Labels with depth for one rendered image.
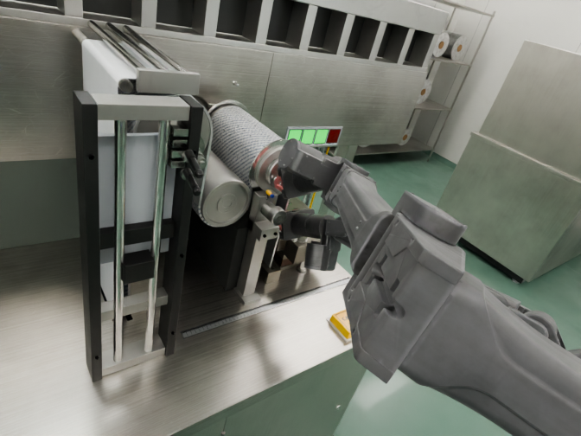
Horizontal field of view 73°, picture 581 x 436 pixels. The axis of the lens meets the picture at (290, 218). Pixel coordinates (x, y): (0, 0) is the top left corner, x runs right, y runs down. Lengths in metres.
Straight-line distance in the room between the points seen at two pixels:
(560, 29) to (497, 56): 0.66
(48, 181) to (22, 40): 0.32
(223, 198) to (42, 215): 0.50
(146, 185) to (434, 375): 0.53
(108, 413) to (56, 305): 0.30
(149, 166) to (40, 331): 0.48
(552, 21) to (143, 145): 5.14
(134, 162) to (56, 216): 0.57
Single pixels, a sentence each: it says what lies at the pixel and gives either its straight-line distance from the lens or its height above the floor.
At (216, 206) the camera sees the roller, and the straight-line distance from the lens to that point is 0.88.
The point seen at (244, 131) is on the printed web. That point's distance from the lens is 0.96.
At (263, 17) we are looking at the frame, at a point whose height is 1.52.
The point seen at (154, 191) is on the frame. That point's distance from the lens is 0.66.
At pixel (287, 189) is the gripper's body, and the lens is 0.78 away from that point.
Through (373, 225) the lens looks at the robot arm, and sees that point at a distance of 0.35.
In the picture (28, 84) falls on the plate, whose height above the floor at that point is 1.31.
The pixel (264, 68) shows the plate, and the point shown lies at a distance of 1.20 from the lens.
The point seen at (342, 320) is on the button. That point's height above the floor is 0.92.
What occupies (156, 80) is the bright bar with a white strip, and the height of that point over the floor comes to 1.44.
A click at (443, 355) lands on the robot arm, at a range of 0.23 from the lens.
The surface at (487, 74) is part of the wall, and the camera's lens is 5.69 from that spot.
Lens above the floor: 1.62
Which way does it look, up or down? 30 degrees down
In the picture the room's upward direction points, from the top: 15 degrees clockwise
